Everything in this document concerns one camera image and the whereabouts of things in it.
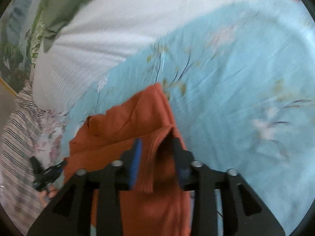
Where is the rust orange knit sweater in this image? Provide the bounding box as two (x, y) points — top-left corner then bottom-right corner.
(64, 84), (191, 235)

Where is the person left hand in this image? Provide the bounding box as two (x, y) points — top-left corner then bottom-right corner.
(38, 185), (59, 208)

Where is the plaid checked blanket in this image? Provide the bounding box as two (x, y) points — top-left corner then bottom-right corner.
(1, 80), (44, 235)

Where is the pink floral pillowcase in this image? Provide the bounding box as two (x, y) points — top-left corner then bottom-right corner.
(35, 110), (66, 168)

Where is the light blue floral bedsheet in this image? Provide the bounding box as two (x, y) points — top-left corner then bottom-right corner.
(61, 0), (314, 235)

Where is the green blanket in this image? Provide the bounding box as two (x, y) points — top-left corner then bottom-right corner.
(42, 0), (91, 53)

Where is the white striped duvet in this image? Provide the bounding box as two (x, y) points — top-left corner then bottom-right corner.
(31, 0), (284, 114)

